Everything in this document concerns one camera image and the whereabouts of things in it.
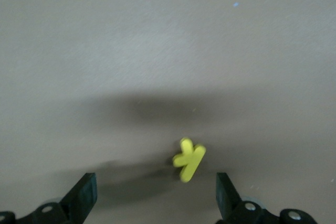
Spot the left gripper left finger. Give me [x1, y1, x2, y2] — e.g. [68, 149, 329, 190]
[0, 173, 98, 224]

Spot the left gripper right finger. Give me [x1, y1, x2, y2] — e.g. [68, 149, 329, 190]
[215, 172, 316, 224]

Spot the brown table cover mat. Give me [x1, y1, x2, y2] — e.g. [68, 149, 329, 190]
[0, 0, 336, 224]

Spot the yellow letter k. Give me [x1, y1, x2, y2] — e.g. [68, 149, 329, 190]
[172, 137, 207, 183]

